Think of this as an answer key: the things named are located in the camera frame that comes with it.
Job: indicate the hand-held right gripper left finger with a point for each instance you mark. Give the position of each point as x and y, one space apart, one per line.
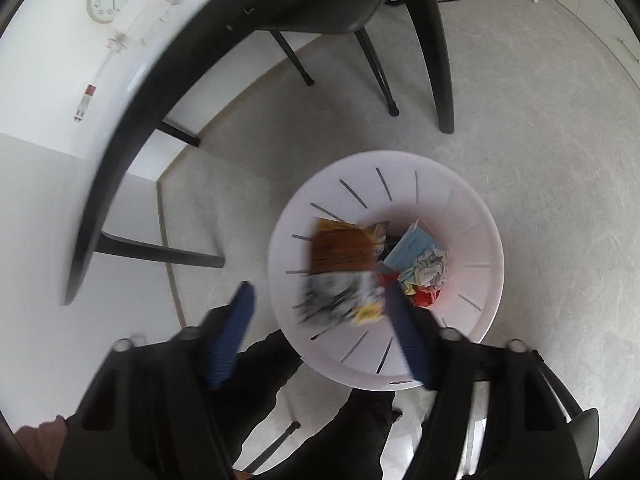
227 345

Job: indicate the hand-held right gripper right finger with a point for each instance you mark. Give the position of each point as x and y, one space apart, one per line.
410 340

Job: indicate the large red snack wrapper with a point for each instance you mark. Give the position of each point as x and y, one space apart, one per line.
425 299

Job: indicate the yellow paper scrap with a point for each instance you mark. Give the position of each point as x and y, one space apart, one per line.
407 280

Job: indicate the grey paper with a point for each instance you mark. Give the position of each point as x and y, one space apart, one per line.
432 270

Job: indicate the black white printed wrapper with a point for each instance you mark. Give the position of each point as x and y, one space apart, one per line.
330 300

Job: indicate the white slotted plastic bin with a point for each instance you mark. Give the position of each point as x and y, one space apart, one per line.
450 200

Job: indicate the person's left forearm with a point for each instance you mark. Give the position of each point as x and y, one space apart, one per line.
42 445

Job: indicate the black metal chair leg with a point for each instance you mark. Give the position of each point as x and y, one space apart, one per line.
272 447
397 415

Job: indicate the blue face mask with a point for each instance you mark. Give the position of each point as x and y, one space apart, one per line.
410 252

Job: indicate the person's right leg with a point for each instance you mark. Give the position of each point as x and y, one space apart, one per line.
350 435

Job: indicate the white oval table black legs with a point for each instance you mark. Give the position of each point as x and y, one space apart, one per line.
135 110

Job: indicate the red white tube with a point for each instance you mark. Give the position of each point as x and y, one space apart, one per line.
86 101

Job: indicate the grey chair black legs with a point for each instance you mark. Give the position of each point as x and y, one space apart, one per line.
320 5

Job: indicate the white flat box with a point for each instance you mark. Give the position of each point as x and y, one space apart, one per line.
142 7

